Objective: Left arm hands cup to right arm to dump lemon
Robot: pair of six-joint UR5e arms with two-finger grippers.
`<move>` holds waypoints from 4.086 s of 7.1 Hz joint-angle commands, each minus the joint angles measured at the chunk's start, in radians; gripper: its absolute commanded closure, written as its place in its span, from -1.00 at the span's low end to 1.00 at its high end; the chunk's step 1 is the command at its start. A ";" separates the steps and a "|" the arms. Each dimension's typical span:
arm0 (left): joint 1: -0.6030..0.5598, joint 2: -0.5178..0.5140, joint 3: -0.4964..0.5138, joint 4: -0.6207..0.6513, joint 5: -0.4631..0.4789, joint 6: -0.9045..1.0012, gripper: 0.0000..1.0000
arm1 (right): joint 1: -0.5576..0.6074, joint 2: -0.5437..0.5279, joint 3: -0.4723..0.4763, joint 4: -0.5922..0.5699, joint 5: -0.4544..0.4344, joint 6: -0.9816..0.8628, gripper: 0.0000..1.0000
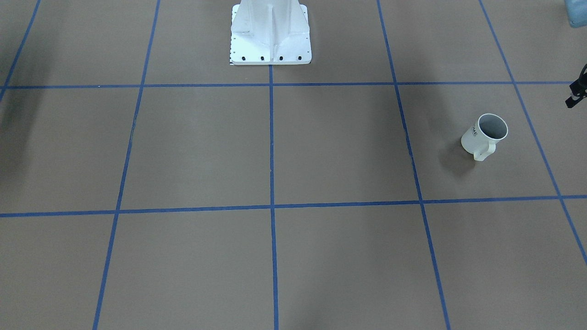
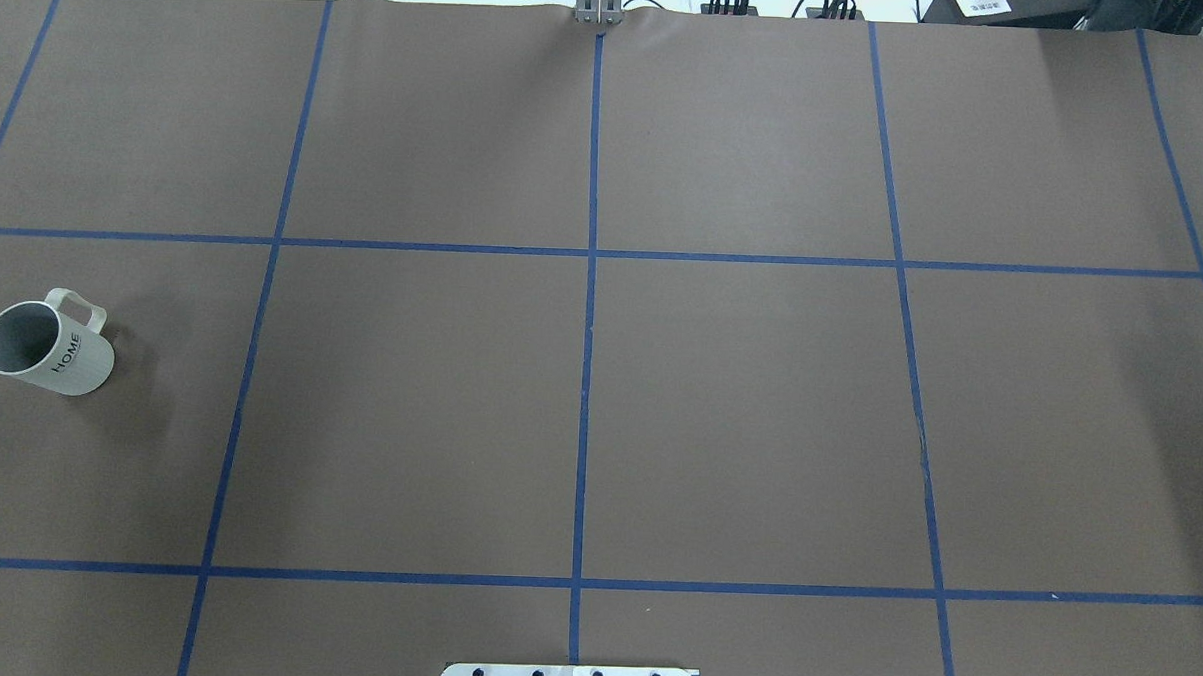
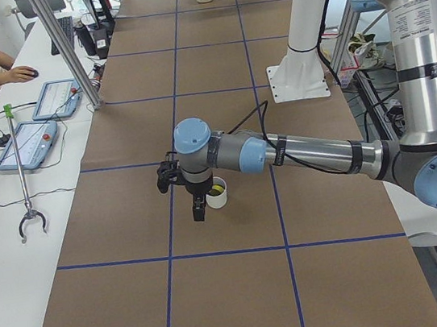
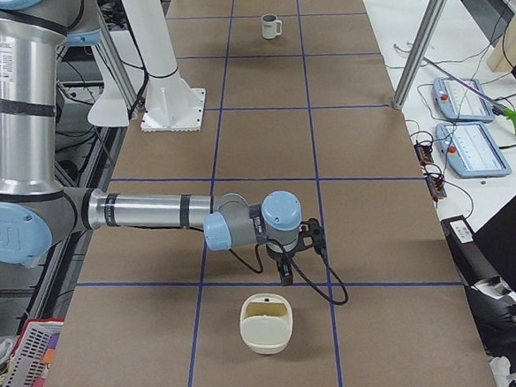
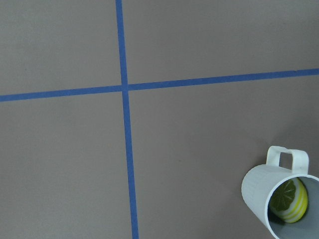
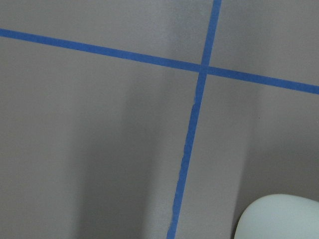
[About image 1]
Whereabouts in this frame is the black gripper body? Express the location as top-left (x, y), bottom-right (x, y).
top-left (565, 64), bottom-right (587, 109)

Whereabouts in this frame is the white ceramic mug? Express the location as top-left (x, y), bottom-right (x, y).
top-left (460, 113), bottom-right (509, 162)

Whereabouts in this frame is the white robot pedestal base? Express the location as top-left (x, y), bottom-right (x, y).
top-left (229, 0), bottom-right (312, 66)

